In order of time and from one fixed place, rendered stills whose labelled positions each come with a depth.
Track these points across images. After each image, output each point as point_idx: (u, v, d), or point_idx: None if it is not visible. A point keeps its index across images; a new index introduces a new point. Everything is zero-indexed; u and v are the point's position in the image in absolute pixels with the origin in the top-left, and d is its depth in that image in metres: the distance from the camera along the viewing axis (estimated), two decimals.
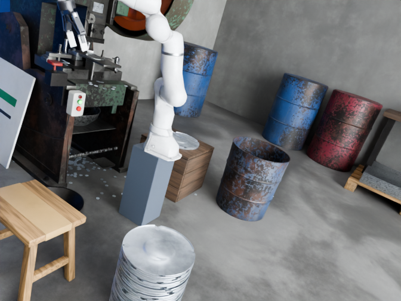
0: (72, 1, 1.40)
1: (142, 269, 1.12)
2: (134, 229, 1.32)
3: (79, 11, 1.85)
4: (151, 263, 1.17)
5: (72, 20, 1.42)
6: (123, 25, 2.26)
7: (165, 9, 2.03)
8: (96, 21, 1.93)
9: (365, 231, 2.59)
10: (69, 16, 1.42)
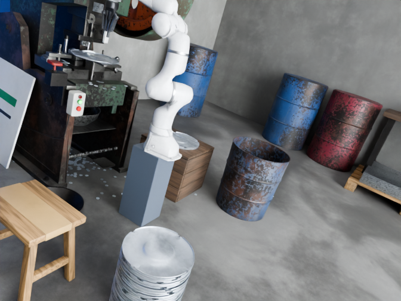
0: (118, 5, 1.83)
1: (91, 51, 2.09)
2: (118, 63, 2.02)
3: (79, 11, 1.85)
4: (91, 53, 2.05)
5: (110, 18, 1.85)
6: None
7: None
8: (96, 21, 1.93)
9: (365, 231, 2.59)
10: (111, 14, 1.83)
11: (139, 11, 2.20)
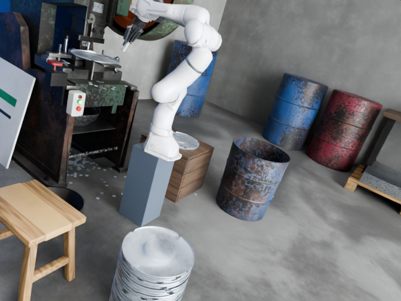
0: None
1: (80, 56, 1.85)
2: (80, 50, 2.04)
3: (79, 11, 1.85)
4: (87, 57, 1.90)
5: (136, 33, 1.92)
6: (123, 25, 2.26)
7: None
8: (96, 21, 1.93)
9: (365, 231, 2.59)
10: (139, 29, 1.91)
11: None
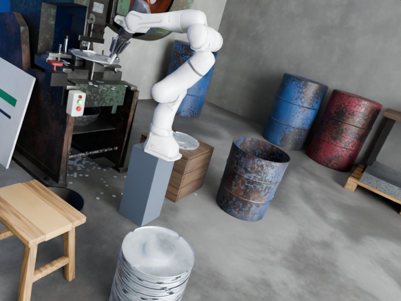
0: None
1: (118, 61, 2.05)
2: (91, 60, 1.85)
3: (79, 11, 1.85)
4: None
5: (123, 44, 1.86)
6: None
7: None
8: (96, 21, 1.93)
9: (365, 231, 2.59)
10: (126, 40, 1.85)
11: None
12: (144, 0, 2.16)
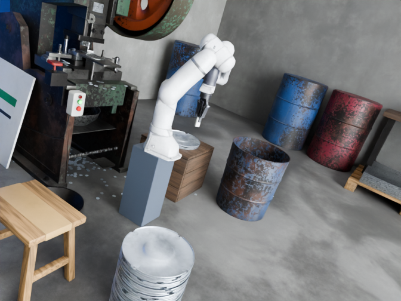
0: None
1: (194, 146, 2.21)
2: None
3: (79, 11, 1.85)
4: (190, 143, 2.25)
5: None
6: (141, 28, 2.16)
7: None
8: (96, 21, 1.93)
9: (365, 231, 2.59)
10: None
11: None
12: None
